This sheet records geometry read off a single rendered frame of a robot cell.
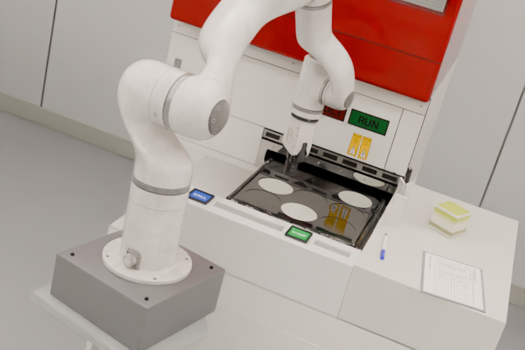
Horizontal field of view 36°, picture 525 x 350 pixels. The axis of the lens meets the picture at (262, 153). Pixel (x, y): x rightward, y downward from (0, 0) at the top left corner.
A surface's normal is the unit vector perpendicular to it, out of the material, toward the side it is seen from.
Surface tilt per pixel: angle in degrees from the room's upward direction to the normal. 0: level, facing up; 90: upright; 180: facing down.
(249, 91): 90
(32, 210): 0
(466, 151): 90
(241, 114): 90
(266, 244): 90
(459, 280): 0
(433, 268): 0
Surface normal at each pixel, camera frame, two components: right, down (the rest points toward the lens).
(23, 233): 0.24, -0.90
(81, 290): -0.56, 0.18
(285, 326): -0.32, 0.28
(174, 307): 0.80, 0.40
